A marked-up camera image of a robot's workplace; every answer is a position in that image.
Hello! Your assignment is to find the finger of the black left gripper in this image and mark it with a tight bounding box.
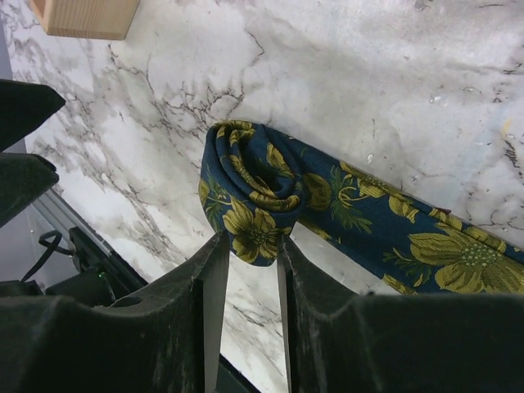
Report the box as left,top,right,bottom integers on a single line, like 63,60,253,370
0,152,57,225
0,79,66,151

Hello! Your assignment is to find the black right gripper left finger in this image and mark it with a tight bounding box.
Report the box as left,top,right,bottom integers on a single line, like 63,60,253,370
1,233,229,392

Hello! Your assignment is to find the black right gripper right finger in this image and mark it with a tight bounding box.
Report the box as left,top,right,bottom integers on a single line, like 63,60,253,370
278,235,523,392

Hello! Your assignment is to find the blue yellow floral tie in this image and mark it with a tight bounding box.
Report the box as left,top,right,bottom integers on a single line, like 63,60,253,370
198,120,523,295

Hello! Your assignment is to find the wooden compartment tray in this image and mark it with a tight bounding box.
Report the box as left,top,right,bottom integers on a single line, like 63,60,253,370
29,0,139,40

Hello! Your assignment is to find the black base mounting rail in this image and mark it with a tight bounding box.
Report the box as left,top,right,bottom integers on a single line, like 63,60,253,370
32,190,148,308

